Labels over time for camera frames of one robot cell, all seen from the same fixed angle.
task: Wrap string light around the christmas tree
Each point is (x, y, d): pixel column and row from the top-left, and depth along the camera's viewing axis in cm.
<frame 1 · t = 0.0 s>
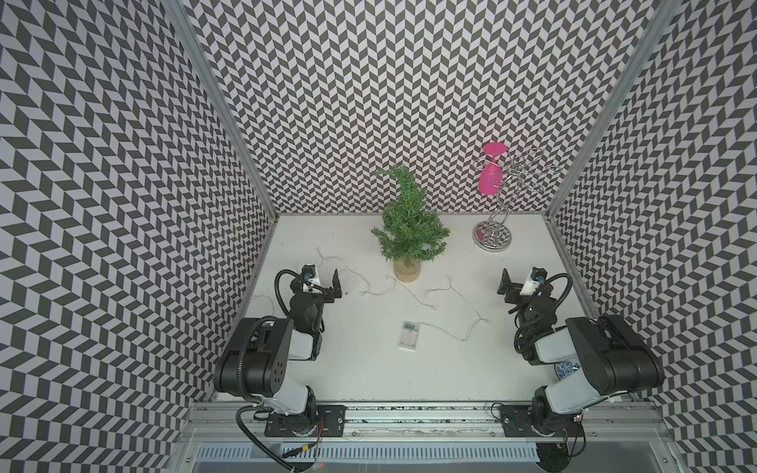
left hand: (320, 271, 90), fingers open
right hand: (519, 275, 89), fingers open
small green christmas tree: (412, 234, 80), point 27 cm above the table
clear battery box: (409, 335, 89), on the table

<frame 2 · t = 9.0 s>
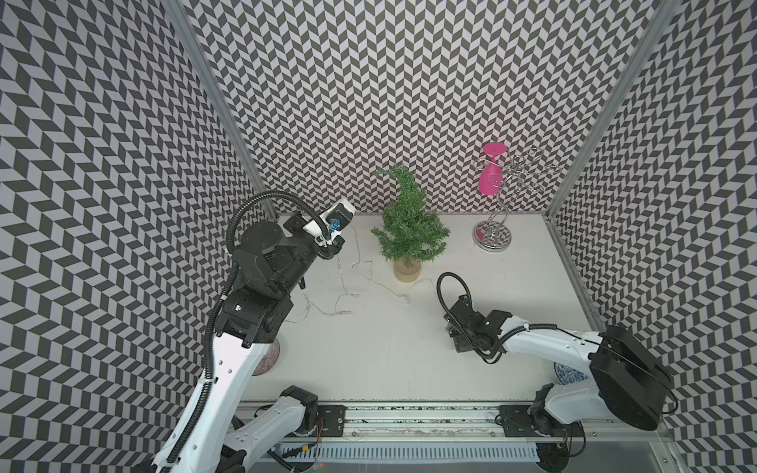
left hand: (330, 204, 58), fingers closed
right hand: (471, 340, 86), fingers open
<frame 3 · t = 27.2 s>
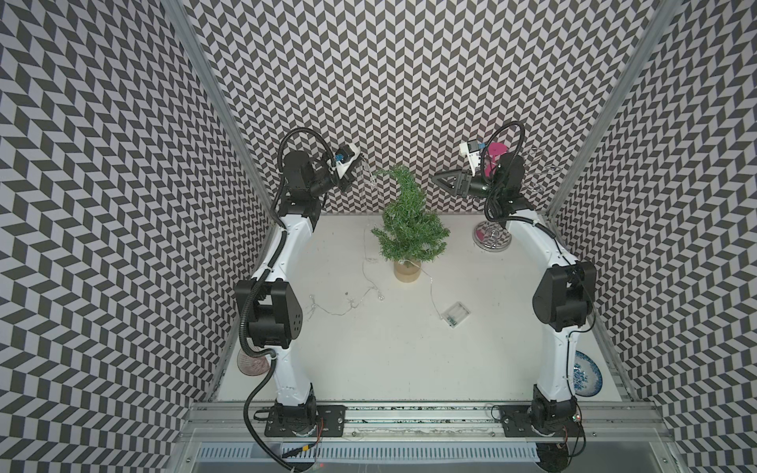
left hand: (357, 152, 78), fingers closed
right hand: (435, 179, 79), fingers open
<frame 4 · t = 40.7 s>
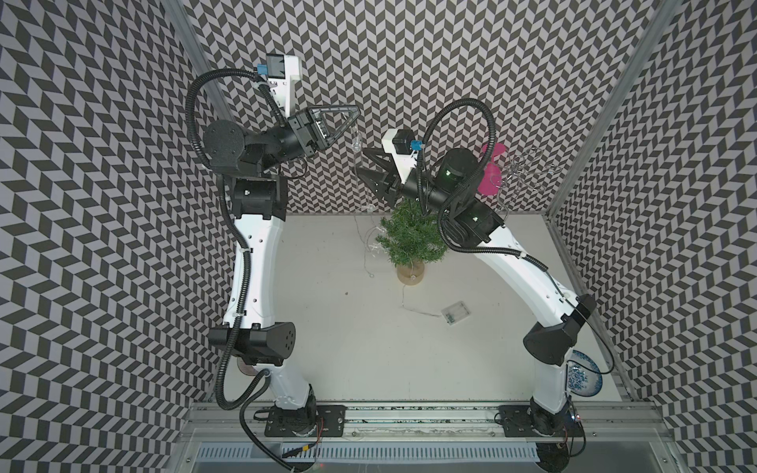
left hand: (360, 116, 46), fingers closed
right hand: (361, 162, 57), fingers open
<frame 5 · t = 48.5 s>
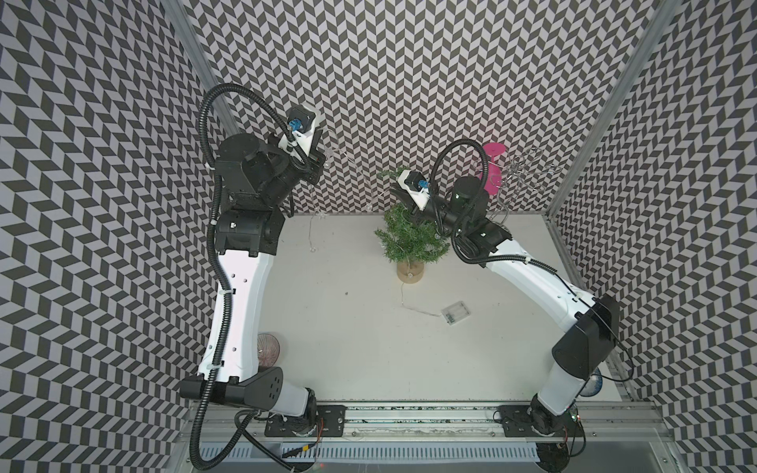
left hand: (317, 131, 57), fingers closed
right hand: (395, 188, 69), fingers closed
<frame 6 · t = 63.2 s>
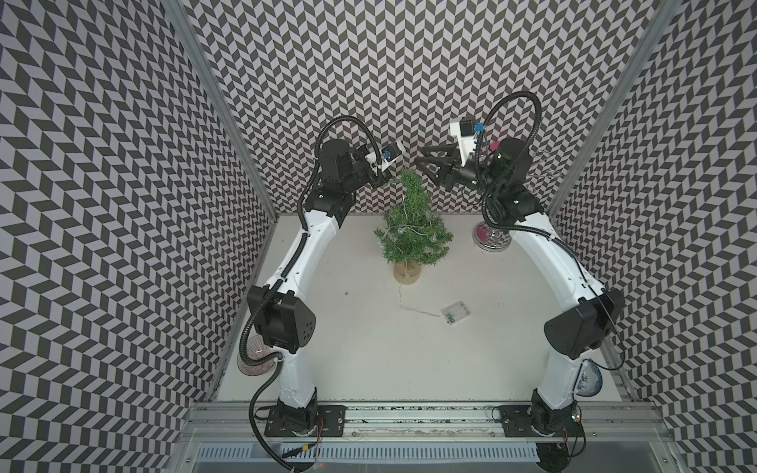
left hand: (392, 148, 74), fingers closed
right hand: (421, 158, 65), fingers open
